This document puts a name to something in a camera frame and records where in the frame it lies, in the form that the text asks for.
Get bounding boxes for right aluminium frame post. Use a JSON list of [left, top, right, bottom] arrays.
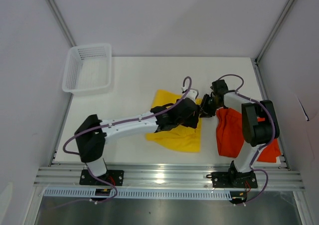
[[254, 0, 298, 66]]

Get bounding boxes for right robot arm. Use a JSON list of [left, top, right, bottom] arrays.
[[200, 79, 280, 187]]

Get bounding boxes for white plastic basket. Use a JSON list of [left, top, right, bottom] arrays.
[[62, 43, 112, 96]]

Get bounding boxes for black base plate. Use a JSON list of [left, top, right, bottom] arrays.
[[79, 170, 124, 186], [206, 171, 258, 189]]

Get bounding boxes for orange shorts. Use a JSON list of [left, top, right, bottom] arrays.
[[216, 108, 281, 163]]

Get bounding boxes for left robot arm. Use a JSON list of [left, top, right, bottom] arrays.
[[74, 98, 200, 185]]

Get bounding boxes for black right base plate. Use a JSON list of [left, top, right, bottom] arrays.
[[206, 171, 258, 189]]

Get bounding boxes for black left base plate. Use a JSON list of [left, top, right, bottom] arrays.
[[79, 170, 124, 186]]

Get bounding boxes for aluminium mounting rail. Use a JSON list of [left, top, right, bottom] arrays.
[[34, 163, 305, 191]]

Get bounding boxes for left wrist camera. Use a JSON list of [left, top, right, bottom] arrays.
[[181, 86, 199, 101]]

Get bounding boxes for yellow shorts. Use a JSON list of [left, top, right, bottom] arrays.
[[145, 89, 202, 153]]

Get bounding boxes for aluminium frame post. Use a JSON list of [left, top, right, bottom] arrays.
[[254, 0, 298, 66], [45, 0, 76, 47]]

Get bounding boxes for slotted cable duct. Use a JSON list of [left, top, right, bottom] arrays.
[[43, 187, 245, 201]]

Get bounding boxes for left aluminium frame post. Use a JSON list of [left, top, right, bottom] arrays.
[[45, 0, 76, 47]]

